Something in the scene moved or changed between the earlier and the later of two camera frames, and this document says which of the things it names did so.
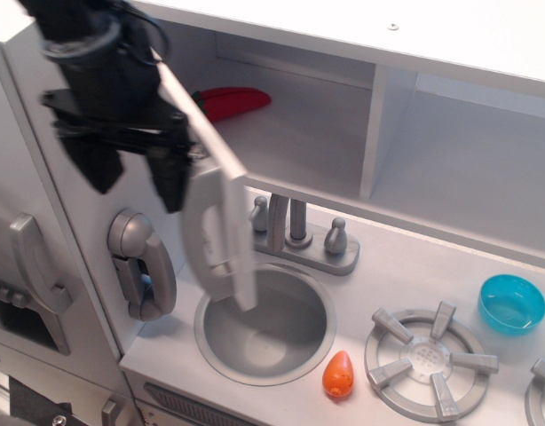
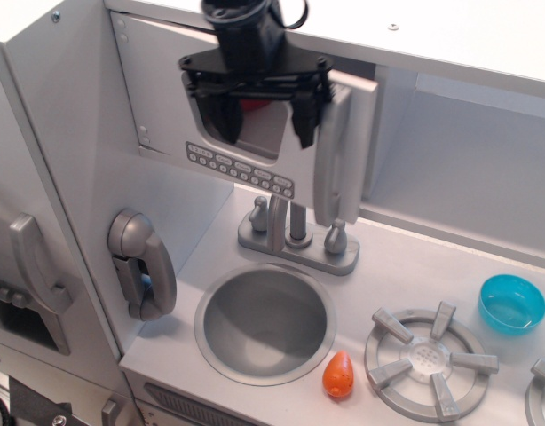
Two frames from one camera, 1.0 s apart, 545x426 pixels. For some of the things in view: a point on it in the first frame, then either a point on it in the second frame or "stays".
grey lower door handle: x=109 y=413 stays
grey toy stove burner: x=425 y=365 stays
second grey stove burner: x=544 y=374 stays
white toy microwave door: x=217 y=211 to x=166 y=122
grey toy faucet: x=280 y=228 stays
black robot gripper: x=107 y=50 to x=255 y=60
